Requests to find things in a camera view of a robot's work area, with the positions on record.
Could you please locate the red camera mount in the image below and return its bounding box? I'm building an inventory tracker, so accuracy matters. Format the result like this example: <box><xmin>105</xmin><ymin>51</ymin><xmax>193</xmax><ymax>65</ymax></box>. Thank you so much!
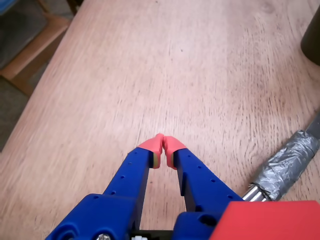
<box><xmin>209</xmin><ymin>199</ymin><xmax>320</xmax><ymax>240</ymax></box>

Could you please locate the wooden chair with gray cushion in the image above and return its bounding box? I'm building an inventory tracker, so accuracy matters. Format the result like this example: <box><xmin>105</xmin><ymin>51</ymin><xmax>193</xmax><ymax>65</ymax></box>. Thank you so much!
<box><xmin>0</xmin><ymin>0</ymin><xmax>71</xmax><ymax>97</ymax></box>

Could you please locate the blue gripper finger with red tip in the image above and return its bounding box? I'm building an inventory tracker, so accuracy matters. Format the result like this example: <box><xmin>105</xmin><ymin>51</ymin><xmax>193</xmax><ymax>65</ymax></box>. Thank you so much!
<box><xmin>44</xmin><ymin>133</ymin><xmax>165</xmax><ymax>240</ymax></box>
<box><xmin>162</xmin><ymin>135</ymin><xmax>245</xmax><ymax>240</ymax></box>

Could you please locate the dark gray tall glass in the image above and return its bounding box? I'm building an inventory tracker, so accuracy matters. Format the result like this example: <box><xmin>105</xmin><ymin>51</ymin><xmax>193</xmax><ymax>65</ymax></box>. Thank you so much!
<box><xmin>300</xmin><ymin>4</ymin><xmax>320</xmax><ymax>66</ymax></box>

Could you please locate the knife with gray taped handle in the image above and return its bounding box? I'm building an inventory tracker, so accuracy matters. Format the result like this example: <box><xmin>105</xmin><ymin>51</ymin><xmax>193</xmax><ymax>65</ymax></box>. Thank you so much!
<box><xmin>241</xmin><ymin>108</ymin><xmax>320</xmax><ymax>203</ymax></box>

